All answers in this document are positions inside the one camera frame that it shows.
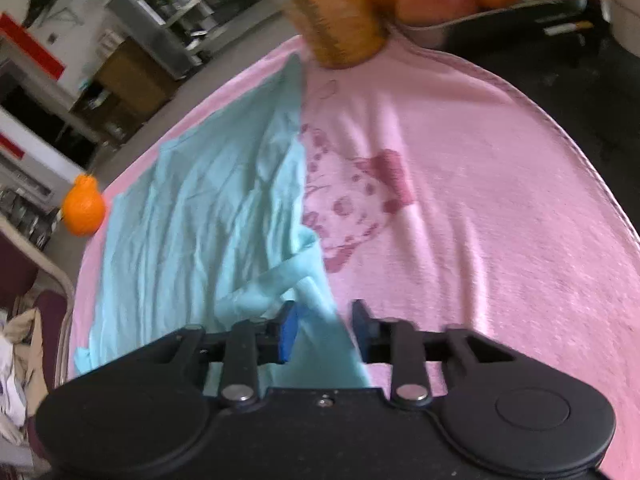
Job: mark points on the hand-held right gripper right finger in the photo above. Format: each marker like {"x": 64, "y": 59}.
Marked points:
{"x": 362, "y": 330}

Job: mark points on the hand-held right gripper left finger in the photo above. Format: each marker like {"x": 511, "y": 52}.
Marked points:
{"x": 289, "y": 332}

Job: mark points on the teal shirt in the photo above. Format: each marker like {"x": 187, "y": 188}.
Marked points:
{"x": 200, "y": 210}

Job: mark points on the pink printed blanket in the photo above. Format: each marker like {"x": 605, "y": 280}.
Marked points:
{"x": 475, "y": 210}

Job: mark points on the maroon banquet chair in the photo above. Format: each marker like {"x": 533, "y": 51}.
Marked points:
{"x": 50, "y": 320}

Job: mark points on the bumpy orange fruit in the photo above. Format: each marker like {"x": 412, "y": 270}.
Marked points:
{"x": 82, "y": 207}

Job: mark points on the beige garment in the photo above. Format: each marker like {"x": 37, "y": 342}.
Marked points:
{"x": 30, "y": 340}

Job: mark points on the white garment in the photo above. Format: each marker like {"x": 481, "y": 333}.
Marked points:
{"x": 10, "y": 370}

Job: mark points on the wooden cabinet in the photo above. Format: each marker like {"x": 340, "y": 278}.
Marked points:
{"x": 130, "y": 80}

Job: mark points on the orange juice bottle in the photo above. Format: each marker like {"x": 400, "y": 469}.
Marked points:
{"x": 335, "y": 20}

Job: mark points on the red paper banner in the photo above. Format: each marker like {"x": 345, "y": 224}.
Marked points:
{"x": 10, "y": 146}
{"x": 30, "y": 45}

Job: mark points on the dark fruit tray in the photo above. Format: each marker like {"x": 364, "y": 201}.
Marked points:
{"x": 500, "y": 20}

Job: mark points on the white orange pen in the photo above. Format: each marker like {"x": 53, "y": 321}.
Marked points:
{"x": 567, "y": 28}

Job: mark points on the white cup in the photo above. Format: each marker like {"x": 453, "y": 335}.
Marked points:
{"x": 622, "y": 5}

